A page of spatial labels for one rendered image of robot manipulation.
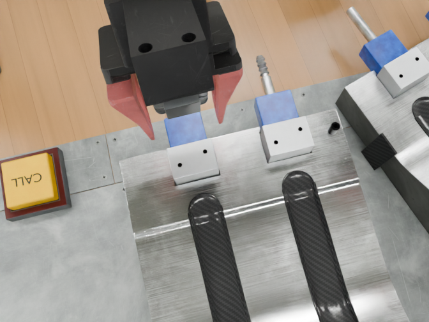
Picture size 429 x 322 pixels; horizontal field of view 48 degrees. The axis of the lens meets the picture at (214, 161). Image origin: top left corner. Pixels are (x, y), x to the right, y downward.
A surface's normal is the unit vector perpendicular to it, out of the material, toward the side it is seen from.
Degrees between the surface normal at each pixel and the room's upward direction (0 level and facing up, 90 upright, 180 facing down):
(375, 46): 0
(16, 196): 0
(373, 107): 0
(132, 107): 81
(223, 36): 30
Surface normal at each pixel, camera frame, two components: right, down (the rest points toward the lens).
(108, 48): -0.14, -0.69
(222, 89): 0.23, 0.89
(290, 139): -0.02, -0.25
